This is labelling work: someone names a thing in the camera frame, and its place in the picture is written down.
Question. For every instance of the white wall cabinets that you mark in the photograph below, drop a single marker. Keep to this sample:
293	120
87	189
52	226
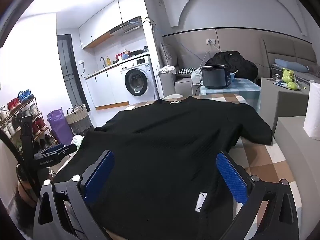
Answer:
105	20

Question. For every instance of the dark glass door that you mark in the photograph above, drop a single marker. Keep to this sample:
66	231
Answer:
70	67

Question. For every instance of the range hood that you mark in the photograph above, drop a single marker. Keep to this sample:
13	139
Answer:
125	27

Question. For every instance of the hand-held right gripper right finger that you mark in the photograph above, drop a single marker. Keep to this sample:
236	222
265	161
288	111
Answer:
231	177

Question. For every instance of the black rice cooker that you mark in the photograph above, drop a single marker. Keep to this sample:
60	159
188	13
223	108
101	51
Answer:
216	78

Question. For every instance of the houndstooth cushion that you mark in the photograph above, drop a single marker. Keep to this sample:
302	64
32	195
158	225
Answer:
186	71

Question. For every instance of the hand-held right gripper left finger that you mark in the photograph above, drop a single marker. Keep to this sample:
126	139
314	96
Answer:
100	175

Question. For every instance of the blue pillow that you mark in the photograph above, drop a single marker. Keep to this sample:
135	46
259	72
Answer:
290	65

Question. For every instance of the black t-shirt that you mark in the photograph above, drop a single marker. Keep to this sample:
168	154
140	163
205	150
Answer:
162	140

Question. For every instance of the white washing machine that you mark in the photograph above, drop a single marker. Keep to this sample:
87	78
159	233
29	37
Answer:
137	80

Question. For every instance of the brown blue checkered tablecloth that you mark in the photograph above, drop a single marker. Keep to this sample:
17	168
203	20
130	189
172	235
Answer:
260	160

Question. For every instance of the yellow bottle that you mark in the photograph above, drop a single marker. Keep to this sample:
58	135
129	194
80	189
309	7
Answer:
108	62

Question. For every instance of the purple bag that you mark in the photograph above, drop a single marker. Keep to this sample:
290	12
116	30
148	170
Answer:
58	127

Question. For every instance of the grey cube stool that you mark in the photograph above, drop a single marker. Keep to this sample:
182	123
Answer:
297	160
282	102

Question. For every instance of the shoe rack with shoes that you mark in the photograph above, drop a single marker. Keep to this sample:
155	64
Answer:
15	115

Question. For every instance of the pale green cloth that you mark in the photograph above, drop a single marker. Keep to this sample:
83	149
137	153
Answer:
78	141

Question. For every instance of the wicker laundry basket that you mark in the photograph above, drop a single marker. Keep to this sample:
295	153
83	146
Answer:
78	121

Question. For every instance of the wall socket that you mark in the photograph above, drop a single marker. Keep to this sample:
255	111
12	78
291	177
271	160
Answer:
211	41

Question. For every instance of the blue white checkered tablecloth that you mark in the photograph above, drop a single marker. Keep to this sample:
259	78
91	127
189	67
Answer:
245	90

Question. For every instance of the black faucet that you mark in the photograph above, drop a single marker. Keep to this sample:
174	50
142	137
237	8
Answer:
103	61

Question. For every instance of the white cloth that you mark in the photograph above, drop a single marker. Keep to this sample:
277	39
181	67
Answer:
167	69

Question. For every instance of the white kitchen counter cabinets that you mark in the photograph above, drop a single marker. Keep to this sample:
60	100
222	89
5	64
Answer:
107	87

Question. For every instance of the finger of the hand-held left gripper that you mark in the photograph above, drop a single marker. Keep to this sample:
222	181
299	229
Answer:
67	150

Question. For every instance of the white paper towel roll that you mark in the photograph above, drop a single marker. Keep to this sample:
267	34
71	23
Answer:
312	112

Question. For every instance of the grey cushion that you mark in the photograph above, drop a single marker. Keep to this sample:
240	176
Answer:
168	55

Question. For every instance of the beige padded bed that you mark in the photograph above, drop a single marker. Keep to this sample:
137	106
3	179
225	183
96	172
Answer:
290	50

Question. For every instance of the black jacket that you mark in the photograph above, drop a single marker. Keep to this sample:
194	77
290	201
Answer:
237	62

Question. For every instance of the grey sofa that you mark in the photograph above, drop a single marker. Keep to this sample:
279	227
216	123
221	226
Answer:
185	85

